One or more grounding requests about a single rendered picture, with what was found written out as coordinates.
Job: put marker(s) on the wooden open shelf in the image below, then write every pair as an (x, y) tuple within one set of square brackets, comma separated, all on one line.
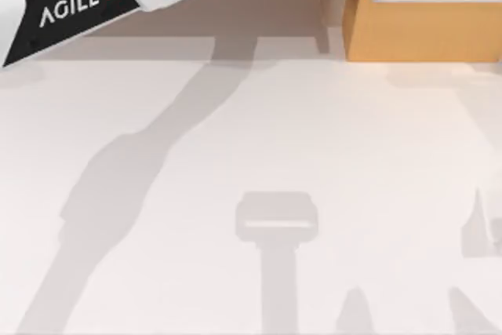
[(274, 1)]

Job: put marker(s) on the wooden cupboard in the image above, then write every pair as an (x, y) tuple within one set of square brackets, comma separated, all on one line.
[(415, 33)]

